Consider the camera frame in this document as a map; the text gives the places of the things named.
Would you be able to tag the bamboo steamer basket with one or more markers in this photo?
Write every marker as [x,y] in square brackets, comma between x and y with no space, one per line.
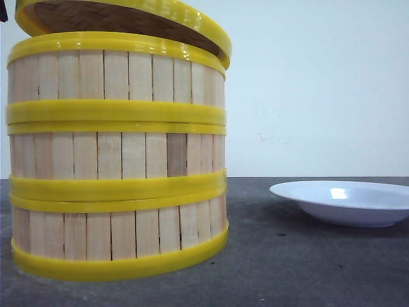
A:
[121,245]
[94,170]
[113,82]

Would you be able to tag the white plate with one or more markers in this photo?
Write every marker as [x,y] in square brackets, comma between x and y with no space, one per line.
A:
[348,203]

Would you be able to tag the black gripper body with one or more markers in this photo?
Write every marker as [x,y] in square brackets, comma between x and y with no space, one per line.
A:
[3,11]

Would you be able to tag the woven bamboo steamer lid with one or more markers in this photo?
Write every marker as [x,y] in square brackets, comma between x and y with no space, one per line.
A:
[174,20]

